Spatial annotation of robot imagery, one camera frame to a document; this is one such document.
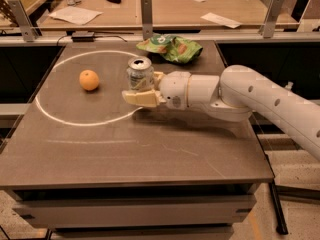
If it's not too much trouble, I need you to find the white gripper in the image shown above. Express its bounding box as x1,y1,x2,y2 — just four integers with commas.
122,71,191,110

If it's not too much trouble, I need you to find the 7up soda can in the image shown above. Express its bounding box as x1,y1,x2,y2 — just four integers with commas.
127,56,154,91

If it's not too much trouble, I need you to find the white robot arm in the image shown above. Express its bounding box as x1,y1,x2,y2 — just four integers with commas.
122,65,320,159

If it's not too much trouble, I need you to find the green chip bag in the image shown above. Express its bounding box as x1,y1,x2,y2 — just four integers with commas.
136,34,203,64

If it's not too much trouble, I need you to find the orange fruit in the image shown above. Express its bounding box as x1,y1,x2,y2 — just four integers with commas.
79,70,99,91

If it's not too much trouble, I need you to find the black power adapter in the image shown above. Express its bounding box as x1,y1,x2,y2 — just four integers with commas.
71,31,94,42

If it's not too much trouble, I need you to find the white paper slip right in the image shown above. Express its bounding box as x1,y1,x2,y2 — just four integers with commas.
201,13,241,29

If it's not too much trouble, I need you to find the white paper sheet left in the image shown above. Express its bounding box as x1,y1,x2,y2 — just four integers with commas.
49,6,101,25

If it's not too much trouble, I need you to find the white drawer unit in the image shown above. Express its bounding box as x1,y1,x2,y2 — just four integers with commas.
10,183,257,240

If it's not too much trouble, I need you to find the clear sanitizer bottle right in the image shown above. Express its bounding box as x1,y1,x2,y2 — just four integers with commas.
284,81,294,91

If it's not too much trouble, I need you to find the black cable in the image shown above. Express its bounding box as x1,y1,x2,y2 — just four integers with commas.
56,31,135,47

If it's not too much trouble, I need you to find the metal bracket middle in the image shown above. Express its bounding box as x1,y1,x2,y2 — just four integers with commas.
140,0,153,40

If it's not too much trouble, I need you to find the metal bracket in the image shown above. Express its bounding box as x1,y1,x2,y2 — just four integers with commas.
140,0,153,40
259,0,284,38
8,0,38,42

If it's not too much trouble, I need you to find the metal bracket right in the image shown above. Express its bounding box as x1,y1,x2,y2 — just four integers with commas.
259,0,284,38

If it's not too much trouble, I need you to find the metal bracket left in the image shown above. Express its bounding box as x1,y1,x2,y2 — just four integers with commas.
8,0,38,42

